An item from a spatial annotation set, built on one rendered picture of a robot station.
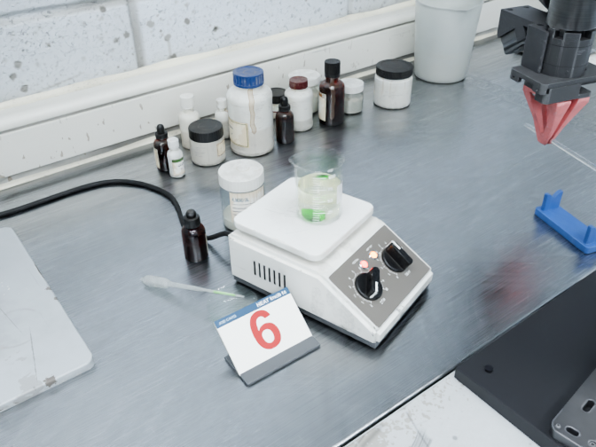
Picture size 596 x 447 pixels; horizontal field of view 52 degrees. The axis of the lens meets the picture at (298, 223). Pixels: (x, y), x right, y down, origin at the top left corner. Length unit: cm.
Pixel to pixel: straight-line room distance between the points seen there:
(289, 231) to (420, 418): 23
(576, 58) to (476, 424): 44
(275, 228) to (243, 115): 33
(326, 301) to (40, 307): 32
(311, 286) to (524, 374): 22
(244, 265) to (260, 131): 32
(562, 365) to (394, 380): 16
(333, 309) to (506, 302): 21
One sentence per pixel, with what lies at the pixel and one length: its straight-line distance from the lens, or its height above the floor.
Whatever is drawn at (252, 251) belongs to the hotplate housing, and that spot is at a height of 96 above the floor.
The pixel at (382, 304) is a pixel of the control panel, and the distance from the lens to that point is 65.
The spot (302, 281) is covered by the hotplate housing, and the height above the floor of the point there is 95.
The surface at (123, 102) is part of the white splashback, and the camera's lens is 102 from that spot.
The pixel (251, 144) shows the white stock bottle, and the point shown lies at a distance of 98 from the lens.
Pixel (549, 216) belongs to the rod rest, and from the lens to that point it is 88.
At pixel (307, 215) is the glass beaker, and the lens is 67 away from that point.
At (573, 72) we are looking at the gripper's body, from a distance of 82.
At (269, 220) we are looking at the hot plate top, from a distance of 68.
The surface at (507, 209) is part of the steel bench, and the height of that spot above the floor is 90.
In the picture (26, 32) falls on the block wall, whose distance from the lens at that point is 99.
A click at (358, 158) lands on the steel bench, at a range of 98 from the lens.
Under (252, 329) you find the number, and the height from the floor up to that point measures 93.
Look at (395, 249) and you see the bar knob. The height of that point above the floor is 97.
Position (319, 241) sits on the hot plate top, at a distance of 65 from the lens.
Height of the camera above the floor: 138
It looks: 35 degrees down
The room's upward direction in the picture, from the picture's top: 1 degrees counter-clockwise
